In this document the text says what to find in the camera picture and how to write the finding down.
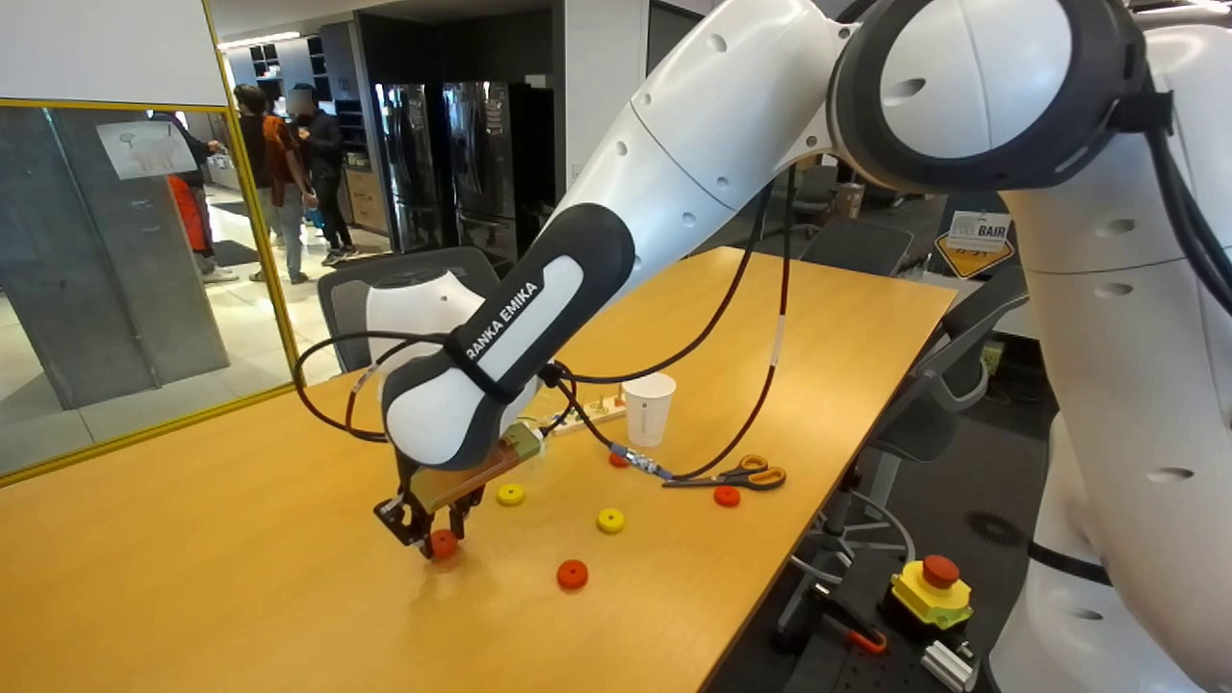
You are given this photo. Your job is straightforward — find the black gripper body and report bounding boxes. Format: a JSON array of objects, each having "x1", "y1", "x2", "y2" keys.
[{"x1": 395, "y1": 473, "x2": 454, "y2": 521}]

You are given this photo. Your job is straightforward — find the grey office chair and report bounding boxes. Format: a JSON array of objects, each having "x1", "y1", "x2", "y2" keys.
[{"x1": 315, "y1": 244, "x2": 505, "y2": 376}]

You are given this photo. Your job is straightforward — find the white paper cup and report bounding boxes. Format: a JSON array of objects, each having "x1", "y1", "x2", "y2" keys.
[{"x1": 618, "y1": 369, "x2": 679, "y2": 450}]

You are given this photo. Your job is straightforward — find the orange and black scissors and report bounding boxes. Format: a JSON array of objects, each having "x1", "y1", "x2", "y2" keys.
[{"x1": 657, "y1": 453, "x2": 790, "y2": 495}]

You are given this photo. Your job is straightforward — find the black display refrigerator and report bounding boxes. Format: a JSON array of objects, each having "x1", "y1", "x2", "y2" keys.
[
  {"x1": 437, "y1": 75, "x2": 516, "y2": 264},
  {"x1": 373, "y1": 75, "x2": 448, "y2": 255}
]

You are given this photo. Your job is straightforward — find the person in black jacket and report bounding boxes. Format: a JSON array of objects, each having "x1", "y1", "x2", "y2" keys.
[{"x1": 285, "y1": 81, "x2": 363, "y2": 263}]

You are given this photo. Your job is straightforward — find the person in grey trousers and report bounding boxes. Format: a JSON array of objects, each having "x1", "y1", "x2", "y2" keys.
[{"x1": 230, "y1": 81, "x2": 312, "y2": 290}]

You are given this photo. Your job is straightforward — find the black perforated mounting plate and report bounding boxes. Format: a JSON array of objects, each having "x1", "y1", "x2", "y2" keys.
[{"x1": 698, "y1": 478, "x2": 1030, "y2": 693}]

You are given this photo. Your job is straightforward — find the white paper sign on glass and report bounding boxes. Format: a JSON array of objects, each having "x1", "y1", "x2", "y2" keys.
[{"x1": 91, "y1": 117, "x2": 205, "y2": 185}]

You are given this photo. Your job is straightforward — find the yellow red emergency stop button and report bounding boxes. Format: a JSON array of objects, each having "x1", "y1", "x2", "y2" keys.
[{"x1": 889, "y1": 552, "x2": 978, "y2": 635}]

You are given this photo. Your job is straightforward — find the small white connector box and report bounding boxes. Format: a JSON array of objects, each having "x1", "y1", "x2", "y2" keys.
[{"x1": 920, "y1": 635, "x2": 980, "y2": 693}]

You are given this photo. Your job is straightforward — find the black office chair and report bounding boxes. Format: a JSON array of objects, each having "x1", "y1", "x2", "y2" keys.
[{"x1": 883, "y1": 255, "x2": 1043, "y2": 516}]

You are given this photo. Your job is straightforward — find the white and yellow card sign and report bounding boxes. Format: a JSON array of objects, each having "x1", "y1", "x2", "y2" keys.
[{"x1": 943, "y1": 209, "x2": 1017, "y2": 281}]

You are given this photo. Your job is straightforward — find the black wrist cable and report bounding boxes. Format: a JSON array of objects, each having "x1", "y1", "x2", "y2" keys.
[{"x1": 290, "y1": 188, "x2": 772, "y2": 448}]

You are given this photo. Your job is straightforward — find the glass partition with yellow frame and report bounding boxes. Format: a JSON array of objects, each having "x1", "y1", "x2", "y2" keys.
[{"x1": 0, "y1": 0, "x2": 312, "y2": 494}]

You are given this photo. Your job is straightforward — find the black cable with grey sleeve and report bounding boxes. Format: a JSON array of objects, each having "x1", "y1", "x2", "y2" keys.
[{"x1": 639, "y1": 167, "x2": 799, "y2": 486}]

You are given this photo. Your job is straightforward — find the black tool with orange handle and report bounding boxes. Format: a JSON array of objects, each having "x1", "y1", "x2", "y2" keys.
[{"x1": 821, "y1": 611, "x2": 893, "y2": 663}]

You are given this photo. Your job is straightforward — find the grey cable bundle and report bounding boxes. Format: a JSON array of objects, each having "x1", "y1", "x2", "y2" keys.
[{"x1": 783, "y1": 494, "x2": 920, "y2": 595}]

